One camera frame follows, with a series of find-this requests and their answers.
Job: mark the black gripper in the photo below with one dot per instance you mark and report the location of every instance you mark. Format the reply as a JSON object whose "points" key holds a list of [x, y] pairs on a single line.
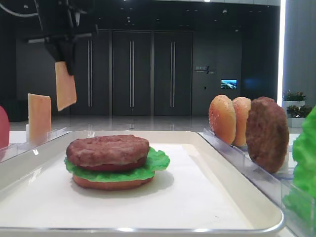
{"points": [[61, 23]]}

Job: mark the orange cheese slice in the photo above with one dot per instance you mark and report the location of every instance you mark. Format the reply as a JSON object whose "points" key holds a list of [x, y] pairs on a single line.
{"points": [[65, 86], [39, 111]]}

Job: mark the standing orange cheese slice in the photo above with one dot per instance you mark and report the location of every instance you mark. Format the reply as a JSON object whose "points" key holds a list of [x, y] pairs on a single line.
{"points": [[39, 111]]}

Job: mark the standing red tomato slice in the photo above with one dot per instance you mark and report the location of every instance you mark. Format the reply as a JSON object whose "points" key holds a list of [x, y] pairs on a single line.
{"points": [[4, 128]]}

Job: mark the brown meat patty on stack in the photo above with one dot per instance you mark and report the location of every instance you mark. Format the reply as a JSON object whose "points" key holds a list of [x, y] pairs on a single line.
{"points": [[114, 150]]}

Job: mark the red tomato slice on stack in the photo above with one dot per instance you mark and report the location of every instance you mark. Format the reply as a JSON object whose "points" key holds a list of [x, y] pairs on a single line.
{"points": [[117, 168]]}

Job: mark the green lettuce leaf on stack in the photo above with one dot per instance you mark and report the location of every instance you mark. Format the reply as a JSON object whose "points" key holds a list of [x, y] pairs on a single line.
{"points": [[156, 161]]}

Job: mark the standing brown meat patty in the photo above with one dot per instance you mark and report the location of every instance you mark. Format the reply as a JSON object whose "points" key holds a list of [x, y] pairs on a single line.
{"points": [[267, 134]]}

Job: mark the standing green lettuce leaf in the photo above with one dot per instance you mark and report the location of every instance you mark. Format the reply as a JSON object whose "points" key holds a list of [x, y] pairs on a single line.
{"points": [[304, 158]]}

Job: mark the left dark double door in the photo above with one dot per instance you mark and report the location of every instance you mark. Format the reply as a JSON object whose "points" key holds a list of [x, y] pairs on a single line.
{"points": [[92, 75]]}

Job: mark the dark double door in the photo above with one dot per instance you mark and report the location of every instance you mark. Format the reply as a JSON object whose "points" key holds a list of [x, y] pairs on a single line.
{"points": [[173, 73], [92, 75], [131, 73]]}

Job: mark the middle dark double door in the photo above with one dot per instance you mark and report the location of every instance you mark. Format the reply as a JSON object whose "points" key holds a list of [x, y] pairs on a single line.
{"points": [[131, 73]]}

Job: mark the right dark double door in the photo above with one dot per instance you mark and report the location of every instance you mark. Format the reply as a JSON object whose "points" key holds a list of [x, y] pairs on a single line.
{"points": [[173, 73]]}

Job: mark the bottom bun slice on stack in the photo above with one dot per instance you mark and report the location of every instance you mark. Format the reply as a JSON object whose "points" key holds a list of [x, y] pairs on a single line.
{"points": [[110, 186]]}

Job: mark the sesame bun top front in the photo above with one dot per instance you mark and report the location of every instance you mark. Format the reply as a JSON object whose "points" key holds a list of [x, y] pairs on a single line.
{"points": [[222, 118]]}

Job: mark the sesame bun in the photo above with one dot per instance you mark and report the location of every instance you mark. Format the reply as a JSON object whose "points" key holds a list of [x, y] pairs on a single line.
{"points": [[222, 118], [242, 106]]}

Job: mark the sesame bun top rear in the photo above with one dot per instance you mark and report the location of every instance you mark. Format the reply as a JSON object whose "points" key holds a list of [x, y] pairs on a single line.
{"points": [[242, 106]]}

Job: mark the white rectangular serving tray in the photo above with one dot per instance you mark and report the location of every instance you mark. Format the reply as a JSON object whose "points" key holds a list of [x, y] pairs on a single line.
{"points": [[200, 194]]}

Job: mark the upper flower planter box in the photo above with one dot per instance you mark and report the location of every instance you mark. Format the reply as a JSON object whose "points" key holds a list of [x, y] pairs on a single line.
{"points": [[293, 99]]}

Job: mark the flower planter box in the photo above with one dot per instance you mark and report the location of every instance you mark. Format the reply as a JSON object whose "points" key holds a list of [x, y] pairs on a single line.
{"points": [[293, 99], [297, 115]]}

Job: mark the lower flower planter box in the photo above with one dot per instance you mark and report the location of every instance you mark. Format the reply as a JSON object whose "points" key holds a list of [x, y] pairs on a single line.
{"points": [[297, 115]]}

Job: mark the left clear acrylic rail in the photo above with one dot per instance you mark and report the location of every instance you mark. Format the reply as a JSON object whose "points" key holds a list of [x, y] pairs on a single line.
{"points": [[19, 148]]}

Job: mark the clear acrylic rail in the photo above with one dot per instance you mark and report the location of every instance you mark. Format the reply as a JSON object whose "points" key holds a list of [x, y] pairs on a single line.
{"points": [[275, 186], [19, 148]]}

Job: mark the small wall display screen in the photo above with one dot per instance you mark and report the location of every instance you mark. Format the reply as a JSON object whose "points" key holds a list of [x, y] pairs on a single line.
{"points": [[228, 84]]}

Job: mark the right clear acrylic rail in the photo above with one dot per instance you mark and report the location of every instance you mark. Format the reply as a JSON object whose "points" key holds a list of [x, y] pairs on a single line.
{"points": [[275, 186]]}

